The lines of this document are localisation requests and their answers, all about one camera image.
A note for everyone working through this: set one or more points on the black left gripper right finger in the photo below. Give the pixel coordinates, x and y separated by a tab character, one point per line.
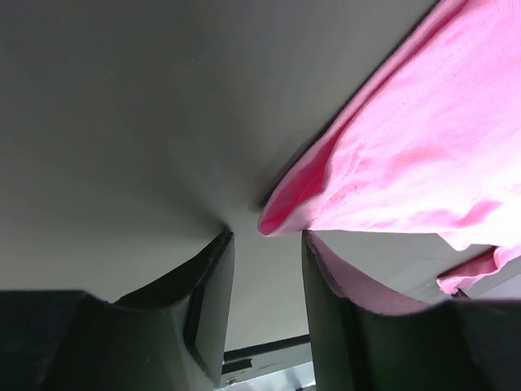
367	336

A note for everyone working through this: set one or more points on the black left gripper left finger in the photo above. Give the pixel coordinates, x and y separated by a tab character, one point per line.
167	335

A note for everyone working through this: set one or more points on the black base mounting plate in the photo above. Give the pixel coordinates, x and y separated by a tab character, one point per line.
258	360

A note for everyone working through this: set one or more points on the pink t shirt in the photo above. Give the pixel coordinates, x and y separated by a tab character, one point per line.
429	145

